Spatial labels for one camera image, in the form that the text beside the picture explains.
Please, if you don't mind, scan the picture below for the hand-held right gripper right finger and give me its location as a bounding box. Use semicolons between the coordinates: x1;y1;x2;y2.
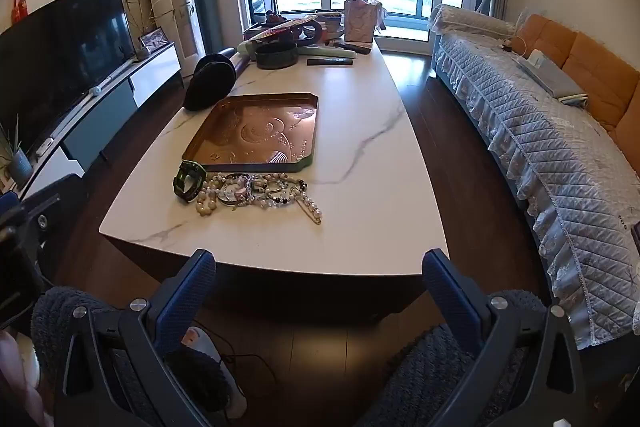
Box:
421;248;588;427

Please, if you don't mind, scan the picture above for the white and grey TV cabinet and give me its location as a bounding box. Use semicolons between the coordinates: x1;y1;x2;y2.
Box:
0;41;185;208

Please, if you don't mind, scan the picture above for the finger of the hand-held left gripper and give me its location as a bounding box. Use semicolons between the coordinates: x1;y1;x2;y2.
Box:
0;187;63;258

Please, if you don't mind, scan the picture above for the pink gift bag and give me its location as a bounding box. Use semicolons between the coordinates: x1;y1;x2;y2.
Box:
343;0;388;48

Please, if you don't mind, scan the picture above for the dark round bowl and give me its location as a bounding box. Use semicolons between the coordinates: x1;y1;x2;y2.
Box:
255;41;299;70

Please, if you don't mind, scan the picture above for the pile of bead jewelry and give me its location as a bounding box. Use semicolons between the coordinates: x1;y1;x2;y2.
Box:
194;172;323;224

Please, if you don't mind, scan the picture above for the sofa with quilted cover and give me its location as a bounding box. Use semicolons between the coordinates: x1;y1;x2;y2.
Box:
430;4;640;350

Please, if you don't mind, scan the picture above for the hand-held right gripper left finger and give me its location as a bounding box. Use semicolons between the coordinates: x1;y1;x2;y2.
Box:
55;248;218;427

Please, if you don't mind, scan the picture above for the black flat television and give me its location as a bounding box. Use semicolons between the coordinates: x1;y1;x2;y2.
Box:
0;0;136;152

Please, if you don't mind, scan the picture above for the picture frame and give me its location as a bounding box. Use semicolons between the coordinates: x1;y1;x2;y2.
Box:
138;27;168;50

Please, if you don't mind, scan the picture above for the dark fuzzy slipper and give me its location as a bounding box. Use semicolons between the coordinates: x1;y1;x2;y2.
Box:
32;287;236;413
360;289;551;427

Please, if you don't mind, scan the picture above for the tall plant in vase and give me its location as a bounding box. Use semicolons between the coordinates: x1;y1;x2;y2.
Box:
122;0;156;62

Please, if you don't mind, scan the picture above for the black round hat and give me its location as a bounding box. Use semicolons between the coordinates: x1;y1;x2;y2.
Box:
183;52;238;112

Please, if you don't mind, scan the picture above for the copper embossed tray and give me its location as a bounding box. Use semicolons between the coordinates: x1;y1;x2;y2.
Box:
181;93;320;172

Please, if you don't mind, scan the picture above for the small potted plant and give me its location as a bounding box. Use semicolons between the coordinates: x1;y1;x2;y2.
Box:
0;114;33;188

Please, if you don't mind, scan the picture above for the orange sofa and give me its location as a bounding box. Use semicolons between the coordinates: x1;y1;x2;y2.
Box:
515;14;640;158

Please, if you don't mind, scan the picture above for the grey laptop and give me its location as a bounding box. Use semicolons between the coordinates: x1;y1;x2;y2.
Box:
517;54;587;100

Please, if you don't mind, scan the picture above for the green wrist watch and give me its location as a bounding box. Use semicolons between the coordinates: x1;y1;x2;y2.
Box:
172;160;207;204

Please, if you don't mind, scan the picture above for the person's left hand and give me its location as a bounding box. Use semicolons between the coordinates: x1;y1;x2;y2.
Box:
0;329;53;427

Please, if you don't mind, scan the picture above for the black power cable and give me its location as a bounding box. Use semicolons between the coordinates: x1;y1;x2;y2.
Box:
192;319;278;385

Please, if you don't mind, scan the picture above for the ceramic bowl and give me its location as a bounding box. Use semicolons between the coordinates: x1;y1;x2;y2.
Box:
315;9;346;42

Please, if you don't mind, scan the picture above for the white power strip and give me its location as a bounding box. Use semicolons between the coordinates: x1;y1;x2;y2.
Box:
185;327;248;413

